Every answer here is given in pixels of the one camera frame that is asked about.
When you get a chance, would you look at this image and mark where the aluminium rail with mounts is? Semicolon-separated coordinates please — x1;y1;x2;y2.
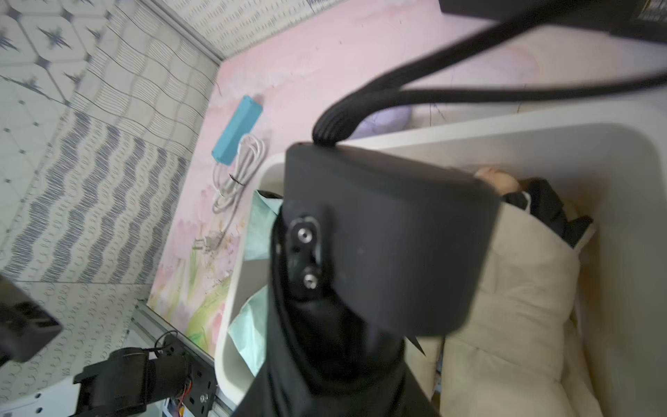
1;295;236;416

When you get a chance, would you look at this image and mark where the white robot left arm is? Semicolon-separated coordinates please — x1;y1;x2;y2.
1;276;63;367

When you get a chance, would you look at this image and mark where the black umbrella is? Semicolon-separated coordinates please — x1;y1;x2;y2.
231;0;667;417

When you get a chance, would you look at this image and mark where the beige umbrella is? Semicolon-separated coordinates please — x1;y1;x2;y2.
405;166;606;417

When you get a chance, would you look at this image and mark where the white plastic storage box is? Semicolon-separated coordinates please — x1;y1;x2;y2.
215;104;666;416

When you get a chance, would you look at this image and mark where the mint green umbrella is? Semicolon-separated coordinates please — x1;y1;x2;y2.
228;190;282;376

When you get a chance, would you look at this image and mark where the teal power strip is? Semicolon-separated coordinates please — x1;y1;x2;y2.
212;96;263;166

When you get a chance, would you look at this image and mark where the yellow black tool box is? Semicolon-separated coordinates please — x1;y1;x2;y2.
439;0;666;43

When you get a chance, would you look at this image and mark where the lavender folded umbrella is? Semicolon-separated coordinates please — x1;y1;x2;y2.
349;106;413;140

